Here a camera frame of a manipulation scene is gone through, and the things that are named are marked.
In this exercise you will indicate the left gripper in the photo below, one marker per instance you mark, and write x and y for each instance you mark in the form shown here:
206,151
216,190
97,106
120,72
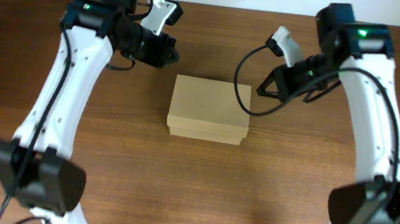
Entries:
164,51

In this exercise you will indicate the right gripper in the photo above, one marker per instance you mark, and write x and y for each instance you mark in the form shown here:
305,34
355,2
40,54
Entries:
282,83

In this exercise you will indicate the brown cardboard box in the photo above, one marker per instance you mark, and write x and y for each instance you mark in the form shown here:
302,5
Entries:
205,109

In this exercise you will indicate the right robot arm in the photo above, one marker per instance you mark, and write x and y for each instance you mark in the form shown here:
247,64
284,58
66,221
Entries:
359,57

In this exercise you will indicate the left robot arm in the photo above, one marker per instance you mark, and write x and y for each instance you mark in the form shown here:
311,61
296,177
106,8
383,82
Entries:
35,164

